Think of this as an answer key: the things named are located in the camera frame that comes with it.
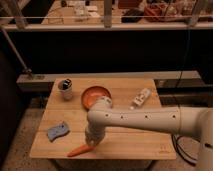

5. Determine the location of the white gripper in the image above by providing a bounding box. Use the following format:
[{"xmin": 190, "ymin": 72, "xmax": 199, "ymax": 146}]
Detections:
[{"xmin": 85, "ymin": 124, "xmax": 105, "ymax": 146}]

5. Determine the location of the orange pepper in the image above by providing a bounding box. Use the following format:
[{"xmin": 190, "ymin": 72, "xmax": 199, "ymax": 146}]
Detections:
[{"xmin": 67, "ymin": 144, "xmax": 93, "ymax": 157}]

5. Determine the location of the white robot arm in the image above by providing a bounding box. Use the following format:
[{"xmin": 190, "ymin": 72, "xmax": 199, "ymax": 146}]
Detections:
[{"xmin": 85, "ymin": 96, "xmax": 213, "ymax": 171}]

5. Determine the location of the orange ceramic bowl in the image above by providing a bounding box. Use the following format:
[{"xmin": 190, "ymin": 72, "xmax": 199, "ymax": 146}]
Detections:
[{"xmin": 81, "ymin": 86, "xmax": 111, "ymax": 109}]

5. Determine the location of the blue sponge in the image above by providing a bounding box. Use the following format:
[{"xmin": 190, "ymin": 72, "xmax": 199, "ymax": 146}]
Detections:
[{"xmin": 47, "ymin": 122, "xmax": 70, "ymax": 142}]

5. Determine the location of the white cup with utensils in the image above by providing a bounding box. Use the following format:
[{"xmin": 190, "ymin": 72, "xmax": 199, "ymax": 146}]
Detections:
[{"xmin": 58, "ymin": 79, "xmax": 72, "ymax": 100}]

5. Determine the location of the wooden table board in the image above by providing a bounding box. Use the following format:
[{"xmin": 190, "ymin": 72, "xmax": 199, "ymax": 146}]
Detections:
[{"xmin": 30, "ymin": 77, "xmax": 176, "ymax": 160}]

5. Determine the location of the white plastic bottle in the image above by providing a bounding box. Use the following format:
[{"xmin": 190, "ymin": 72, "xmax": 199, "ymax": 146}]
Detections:
[{"xmin": 130, "ymin": 88, "xmax": 151, "ymax": 110}]

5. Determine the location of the black cable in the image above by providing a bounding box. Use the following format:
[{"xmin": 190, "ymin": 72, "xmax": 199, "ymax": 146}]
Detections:
[{"xmin": 171, "ymin": 133, "xmax": 200, "ymax": 165}]

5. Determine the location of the metal railing frame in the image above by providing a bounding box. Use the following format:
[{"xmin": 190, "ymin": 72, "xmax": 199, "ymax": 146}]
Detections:
[{"xmin": 0, "ymin": 0, "xmax": 213, "ymax": 31}]

